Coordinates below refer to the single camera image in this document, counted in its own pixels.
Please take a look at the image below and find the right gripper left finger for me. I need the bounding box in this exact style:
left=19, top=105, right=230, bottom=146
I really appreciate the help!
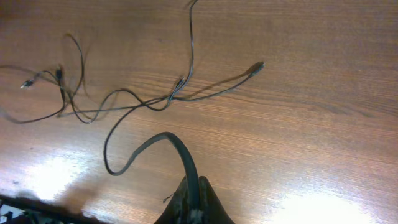
left=155, top=177, right=188, bottom=224

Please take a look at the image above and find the black USB cable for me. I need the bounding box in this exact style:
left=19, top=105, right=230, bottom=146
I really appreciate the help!
left=103, top=60, right=265, bottom=224
left=0, top=0, right=200, bottom=124
left=19, top=32, right=187, bottom=124

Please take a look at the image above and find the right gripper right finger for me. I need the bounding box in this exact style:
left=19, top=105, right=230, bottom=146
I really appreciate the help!
left=199, top=176, right=234, bottom=224

